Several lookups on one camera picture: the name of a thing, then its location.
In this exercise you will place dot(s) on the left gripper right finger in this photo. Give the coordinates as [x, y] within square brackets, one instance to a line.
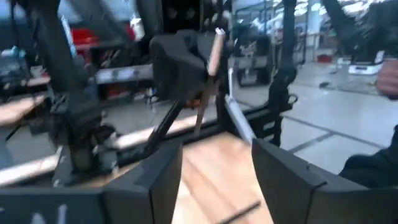
[295, 199]

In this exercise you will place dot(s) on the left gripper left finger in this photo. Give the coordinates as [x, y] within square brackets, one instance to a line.
[140, 199]

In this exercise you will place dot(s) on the thin black makeup brush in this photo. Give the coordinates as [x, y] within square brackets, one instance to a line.
[164, 127]

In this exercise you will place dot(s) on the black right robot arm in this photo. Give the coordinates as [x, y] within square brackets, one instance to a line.
[77, 109]

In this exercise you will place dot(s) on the dark storage shelf rack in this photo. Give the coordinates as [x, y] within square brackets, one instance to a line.
[124, 74]

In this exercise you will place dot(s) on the person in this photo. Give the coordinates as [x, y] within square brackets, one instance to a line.
[373, 165]

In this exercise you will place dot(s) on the red storage bins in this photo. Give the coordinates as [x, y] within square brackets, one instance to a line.
[82, 35]

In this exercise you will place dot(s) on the black equipment stand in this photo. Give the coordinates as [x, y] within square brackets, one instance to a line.
[287, 46]

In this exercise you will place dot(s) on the person's hand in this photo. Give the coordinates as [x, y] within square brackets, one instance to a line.
[390, 79]

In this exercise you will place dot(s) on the silver aluminium frame bar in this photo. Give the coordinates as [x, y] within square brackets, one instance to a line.
[239, 115]

